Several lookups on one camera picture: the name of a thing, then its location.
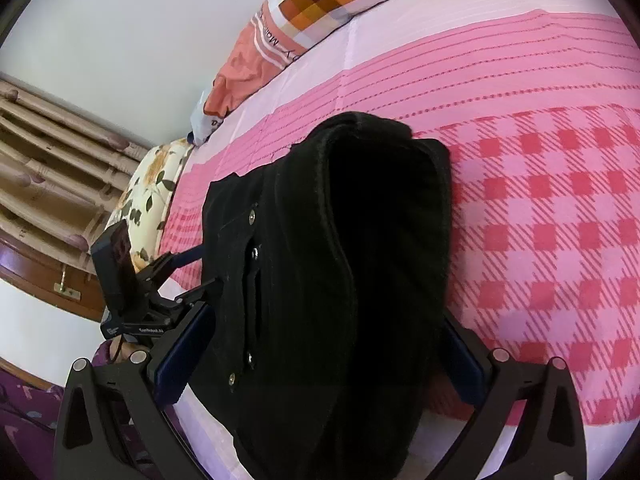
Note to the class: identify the floral pillow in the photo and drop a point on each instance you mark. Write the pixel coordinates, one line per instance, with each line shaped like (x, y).
(145, 185)

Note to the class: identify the brass door latch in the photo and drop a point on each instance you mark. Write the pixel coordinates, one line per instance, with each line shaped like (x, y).
(65, 290)

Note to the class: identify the brown wooden door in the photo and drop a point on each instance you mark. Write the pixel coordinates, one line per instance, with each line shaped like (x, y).
(30, 270)

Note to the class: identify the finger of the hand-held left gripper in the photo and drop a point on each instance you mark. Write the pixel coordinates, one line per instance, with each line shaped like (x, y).
(187, 256)
(200, 291)

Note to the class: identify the white plastic bag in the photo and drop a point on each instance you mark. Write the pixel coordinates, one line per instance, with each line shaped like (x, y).
(202, 125)

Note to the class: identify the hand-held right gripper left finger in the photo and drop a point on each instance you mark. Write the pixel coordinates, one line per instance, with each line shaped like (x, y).
(180, 355)

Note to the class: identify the black pants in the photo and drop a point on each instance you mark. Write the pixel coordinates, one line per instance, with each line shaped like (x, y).
(310, 310)

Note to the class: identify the pink checked bedsheet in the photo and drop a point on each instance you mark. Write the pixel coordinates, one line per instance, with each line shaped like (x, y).
(550, 210)

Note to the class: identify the orange plaid pillow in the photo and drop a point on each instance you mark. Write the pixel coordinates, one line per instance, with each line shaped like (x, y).
(320, 0)

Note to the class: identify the purple floral clothing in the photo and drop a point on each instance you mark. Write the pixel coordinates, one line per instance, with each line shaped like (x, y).
(30, 400)

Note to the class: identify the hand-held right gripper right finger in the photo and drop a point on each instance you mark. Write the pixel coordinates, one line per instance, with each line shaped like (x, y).
(465, 365)

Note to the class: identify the wooden headboard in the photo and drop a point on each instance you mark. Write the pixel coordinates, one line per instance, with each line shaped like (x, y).
(40, 170)

